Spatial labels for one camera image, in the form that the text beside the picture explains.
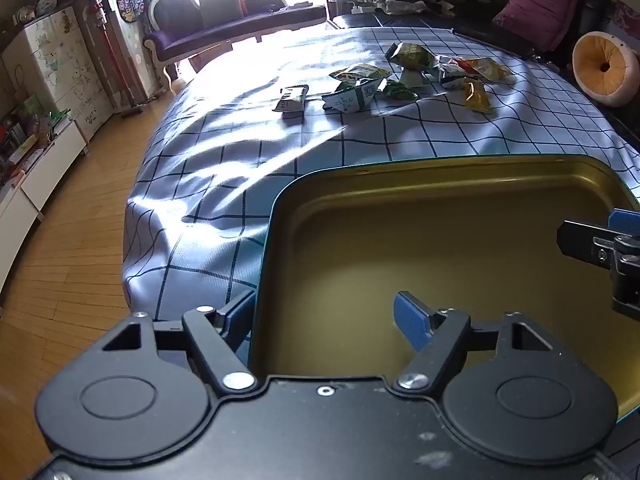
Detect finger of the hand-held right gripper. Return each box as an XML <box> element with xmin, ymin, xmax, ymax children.
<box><xmin>556</xmin><ymin>219</ymin><xmax>640</xmax><ymax>322</ymax></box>
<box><xmin>607</xmin><ymin>209</ymin><xmax>640</xmax><ymax>237</ymax></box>

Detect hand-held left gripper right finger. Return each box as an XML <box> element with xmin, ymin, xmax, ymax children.
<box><xmin>394</xmin><ymin>289</ymin><xmax>557</xmax><ymax>394</ymax></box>

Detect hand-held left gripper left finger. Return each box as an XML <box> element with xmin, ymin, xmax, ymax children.
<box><xmin>102</xmin><ymin>289</ymin><xmax>258</xmax><ymax>396</ymax></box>

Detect teal tin box gold inside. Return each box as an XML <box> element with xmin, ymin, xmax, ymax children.
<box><xmin>248</xmin><ymin>155</ymin><xmax>640</xmax><ymax>423</ymax></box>

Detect yellow white snack packet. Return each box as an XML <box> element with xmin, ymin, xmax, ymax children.
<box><xmin>457</xmin><ymin>56</ymin><xmax>516</xmax><ymax>83</ymax></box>

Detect red white snack packet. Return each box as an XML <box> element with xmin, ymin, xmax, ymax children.
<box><xmin>437</xmin><ymin>57</ymin><xmax>476</xmax><ymax>90</ymax></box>

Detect large white green snack packet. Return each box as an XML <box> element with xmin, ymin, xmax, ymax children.
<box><xmin>321</xmin><ymin>80</ymin><xmax>379</xmax><ymax>113</ymax></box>

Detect small white green snack packet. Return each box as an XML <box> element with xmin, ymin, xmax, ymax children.
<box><xmin>400</xmin><ymin>67</ymin><xmax>431</xmax><ymax>89</ymax></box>

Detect white blue checked sheet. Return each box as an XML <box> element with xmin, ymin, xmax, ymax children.
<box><xmin>122</xmin><ymin>25</ymin><xmax>640</xmax><ymax>322</ymax></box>

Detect round orange white plush cushion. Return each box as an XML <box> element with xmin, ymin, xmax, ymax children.
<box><xmin>571</xmin><ymin>31</ymin><xmax>640</xmax><ymax>109</ymax></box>

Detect purple patterned pillow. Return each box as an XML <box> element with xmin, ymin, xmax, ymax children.
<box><xmin>612</xmin><ymin>2</ymin><xmax>640</xmax><ymax>42</ymax></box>

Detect pink pillow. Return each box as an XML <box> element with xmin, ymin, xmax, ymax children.
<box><xmin>492</xmin><ymin>0</ymin><xmax>584</xmax><ymax>51</ymax></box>

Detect black leather sofa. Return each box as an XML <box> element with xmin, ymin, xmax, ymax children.
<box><xmin>332</xmin><ymin>0</ymin><xmax>640</xmax><ymax>153</ymax></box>

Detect white low cabinet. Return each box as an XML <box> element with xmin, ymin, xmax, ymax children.
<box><xmin>0</xmin><ymin>120</ymin><xmax>89</xmax><ymax>292</ymax></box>

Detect pile of books and toys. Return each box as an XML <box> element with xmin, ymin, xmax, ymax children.
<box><xmin>0</xmin><ymin>94</ymin><xmax>76</xmax><ymax>172</ymax></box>

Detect purple chaise lounge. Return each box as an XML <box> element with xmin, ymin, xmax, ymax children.
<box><xmin>143</xmin><ymin>0</ymin><xmax>328</xmax><ymax>94</ymax></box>

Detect crumpled white plastic bag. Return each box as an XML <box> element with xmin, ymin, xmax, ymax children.
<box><xmin>375</xmin><ymin>0</ymin><xmax>429</xmax><ymax>15</ymax></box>

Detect red stick vacuum cleaner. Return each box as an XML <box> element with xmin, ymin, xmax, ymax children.
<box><xmin>87</xmin><ymin>0</ymin><xmax>146</xmax><ymax>117</ymax></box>

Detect cartoon print cabinet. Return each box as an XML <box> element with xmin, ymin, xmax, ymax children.
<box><xmin>2</xmin><ymin>6</ymin><xmax>114</xmax><ymax>144</ymax></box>

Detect grey green cushion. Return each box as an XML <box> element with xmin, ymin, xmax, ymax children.
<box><xmin>198</xmin><ymin>0</ymin><xmax>244</xmax><ymax>29</ymax></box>

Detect round colourful dartboard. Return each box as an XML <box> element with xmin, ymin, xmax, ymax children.
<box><xmin>116</xmin><ymin>0</ymin><xmax>146</xmax><ymax>24</ymax></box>

